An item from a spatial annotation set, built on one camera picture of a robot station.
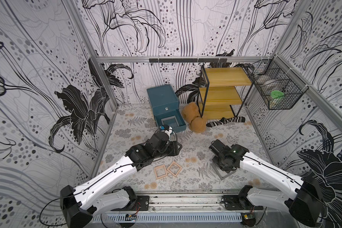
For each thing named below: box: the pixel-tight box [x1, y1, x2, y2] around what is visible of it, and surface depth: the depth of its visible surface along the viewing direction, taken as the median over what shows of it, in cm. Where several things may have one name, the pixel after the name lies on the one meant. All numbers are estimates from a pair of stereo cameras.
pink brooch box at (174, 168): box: [166, 161, 183, 177], surface depth 86 cm
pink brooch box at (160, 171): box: [153, 164, 168, 180], surface depth 85 cm
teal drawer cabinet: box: [146, 84, 187, 133], surface depth 100 cm
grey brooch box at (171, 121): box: [161, 115, 180, 129], surface depth 101 cm
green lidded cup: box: [269, 90, 285, 107], surface depth 81 cm
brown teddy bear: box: [181, 101, 208, 134], surface depth 102 cm
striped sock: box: [206, 116, 246, 127], surface depth 109 cm
